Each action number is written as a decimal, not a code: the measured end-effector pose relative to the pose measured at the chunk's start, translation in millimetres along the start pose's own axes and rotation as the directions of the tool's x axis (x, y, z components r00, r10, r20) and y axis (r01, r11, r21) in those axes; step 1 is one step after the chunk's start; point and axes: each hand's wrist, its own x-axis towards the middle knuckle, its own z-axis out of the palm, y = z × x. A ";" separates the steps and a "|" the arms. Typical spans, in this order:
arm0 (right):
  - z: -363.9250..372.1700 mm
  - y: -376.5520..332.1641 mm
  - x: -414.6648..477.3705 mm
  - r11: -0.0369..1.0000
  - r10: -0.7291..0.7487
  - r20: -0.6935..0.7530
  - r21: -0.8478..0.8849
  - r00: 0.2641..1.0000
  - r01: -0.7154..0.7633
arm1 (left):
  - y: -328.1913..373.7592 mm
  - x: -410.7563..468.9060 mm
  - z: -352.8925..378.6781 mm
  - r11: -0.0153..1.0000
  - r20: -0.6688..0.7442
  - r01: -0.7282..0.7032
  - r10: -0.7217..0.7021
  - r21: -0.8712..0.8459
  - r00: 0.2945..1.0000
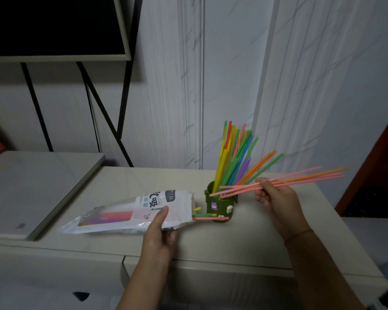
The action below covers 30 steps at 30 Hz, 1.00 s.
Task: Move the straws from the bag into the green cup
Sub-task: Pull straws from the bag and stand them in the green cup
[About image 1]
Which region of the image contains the person's left hand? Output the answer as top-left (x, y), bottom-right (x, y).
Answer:
top-left (140, 205), bottom-right (178, 266)

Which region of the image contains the person's right hand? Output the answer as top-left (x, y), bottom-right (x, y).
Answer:
top-left (254, 177), bottom-right (311, 241)

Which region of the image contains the light pink straw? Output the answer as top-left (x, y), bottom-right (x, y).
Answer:
top-left (210, 166), bottom-right (322, 197)

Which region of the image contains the clear white plastic straw bag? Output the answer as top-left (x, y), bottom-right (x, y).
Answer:
top-left (59, 190), bottom-right (196, 236)

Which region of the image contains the orange straw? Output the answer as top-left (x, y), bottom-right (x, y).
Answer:
top-left (226, 167), bottom-right (348, 195)

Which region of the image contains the person's right forearm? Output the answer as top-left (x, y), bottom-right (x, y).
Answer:
top-left (284, 228), bottom-right (366, 310)

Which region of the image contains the person's left forearm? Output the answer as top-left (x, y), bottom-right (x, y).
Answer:
top-left (116, 259), bottom-right (171, 310)

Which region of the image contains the bunch of colourful straws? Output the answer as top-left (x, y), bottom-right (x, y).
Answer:
top-left (212, 120), bottom-right (285, 194)

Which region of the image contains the bundle of straws inside bag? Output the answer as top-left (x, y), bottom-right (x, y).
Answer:
top-left (78, 211), bottom-right (135, 226)

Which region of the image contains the green decorated cup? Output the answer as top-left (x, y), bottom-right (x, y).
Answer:
top-left (204, 181), bottom-right (239, 223)

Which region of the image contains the white desk with drawer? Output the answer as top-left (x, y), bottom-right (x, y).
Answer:
top-left (0, 166), bottom-right (388, 310)

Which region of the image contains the dark red door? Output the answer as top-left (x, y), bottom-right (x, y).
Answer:
top-left (334, 104), bottom-right (388, 219)

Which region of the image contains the black metal stand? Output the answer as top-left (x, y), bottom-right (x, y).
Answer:
top-left (20, 0), bottom-right (144, 168)

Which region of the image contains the low white side cabinet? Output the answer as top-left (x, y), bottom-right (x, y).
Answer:
top-left (0, 150), bottom-right (106, 242)

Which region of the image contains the white framed television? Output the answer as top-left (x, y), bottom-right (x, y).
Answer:
top-left (0, 0), bottom-right (132, 64)

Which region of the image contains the thin red string bracelet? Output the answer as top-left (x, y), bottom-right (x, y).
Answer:
top-left (283, 229), bottom-right (314, 246)

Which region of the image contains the thin black cable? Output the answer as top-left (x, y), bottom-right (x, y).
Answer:
top-left (84, 81), bottom-right (102, 153)

